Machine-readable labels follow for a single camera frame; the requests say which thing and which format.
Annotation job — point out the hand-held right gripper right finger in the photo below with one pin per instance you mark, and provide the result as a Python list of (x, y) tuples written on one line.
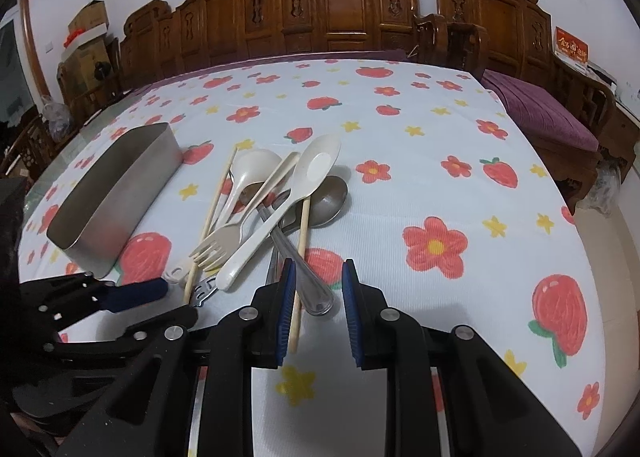
[(351, 317)]

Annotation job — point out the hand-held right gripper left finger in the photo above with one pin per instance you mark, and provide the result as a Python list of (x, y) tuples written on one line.
[(286, 317)]

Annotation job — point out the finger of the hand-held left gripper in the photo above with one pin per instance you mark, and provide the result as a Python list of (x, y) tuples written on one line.
[(137, 294), (115, 342)]

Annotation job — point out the metal fork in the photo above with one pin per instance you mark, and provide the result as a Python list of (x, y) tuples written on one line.
[(315, 297)]

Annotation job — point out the wooden chopstick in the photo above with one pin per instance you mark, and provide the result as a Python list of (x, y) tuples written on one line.
[(222, 187), (301, 247)]

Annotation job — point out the small metal spoon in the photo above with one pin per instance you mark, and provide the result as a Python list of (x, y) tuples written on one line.
[(289, 222)]

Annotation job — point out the cream plastic fork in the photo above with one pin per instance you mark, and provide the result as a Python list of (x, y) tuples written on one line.
[(220, 244)]

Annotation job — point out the steel utensil container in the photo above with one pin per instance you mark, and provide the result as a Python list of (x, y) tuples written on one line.
[(115, 177)]

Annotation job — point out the white ceramic spoon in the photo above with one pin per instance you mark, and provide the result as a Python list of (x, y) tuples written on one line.
[(255, 164)]

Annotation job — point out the cream plastic rice spoon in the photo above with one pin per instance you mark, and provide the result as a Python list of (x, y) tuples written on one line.
[(315, 162)]

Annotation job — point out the dark wooden chair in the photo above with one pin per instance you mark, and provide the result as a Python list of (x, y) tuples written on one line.
[(30, 147)]

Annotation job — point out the grey plastic bag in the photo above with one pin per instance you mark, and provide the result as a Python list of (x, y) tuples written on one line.
[(57, 117)]

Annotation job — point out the large cardboard box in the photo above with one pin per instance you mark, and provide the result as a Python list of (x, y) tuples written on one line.
[(85, 62)]

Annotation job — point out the purple bench cushion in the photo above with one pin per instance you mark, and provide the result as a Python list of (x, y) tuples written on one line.
[(380, 54)]

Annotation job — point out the small cardboard box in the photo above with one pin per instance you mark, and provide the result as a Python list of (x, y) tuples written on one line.
[(90, 17)]

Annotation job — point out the purple armchair cushion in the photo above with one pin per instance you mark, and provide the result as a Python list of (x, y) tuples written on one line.
[(540, 107)]

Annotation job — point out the clear plastic bag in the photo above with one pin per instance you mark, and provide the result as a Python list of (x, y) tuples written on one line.
[(605, 187)]

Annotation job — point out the carved wooden bench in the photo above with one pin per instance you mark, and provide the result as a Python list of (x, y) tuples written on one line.
[(340, 2)]

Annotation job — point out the red desk calendar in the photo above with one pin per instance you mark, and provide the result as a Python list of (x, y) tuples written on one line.
[(570, 47)]

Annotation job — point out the carved wooden armchair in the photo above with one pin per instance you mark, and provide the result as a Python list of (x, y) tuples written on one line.
[(500, 2)]

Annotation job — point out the white box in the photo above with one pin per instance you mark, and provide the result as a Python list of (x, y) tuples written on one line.
[(600, 73)]

